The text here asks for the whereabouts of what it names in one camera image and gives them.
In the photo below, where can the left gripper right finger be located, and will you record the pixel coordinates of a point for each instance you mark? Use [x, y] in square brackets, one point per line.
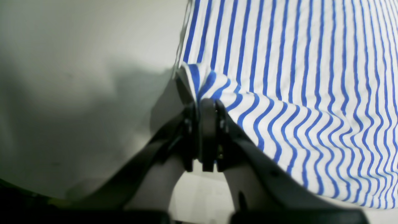
[256, 182]

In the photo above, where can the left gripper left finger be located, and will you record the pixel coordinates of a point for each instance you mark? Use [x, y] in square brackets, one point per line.
[147, 181]

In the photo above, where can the blue white striped T-shirt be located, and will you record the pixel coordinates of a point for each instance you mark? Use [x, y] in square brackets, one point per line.
[313, 83]

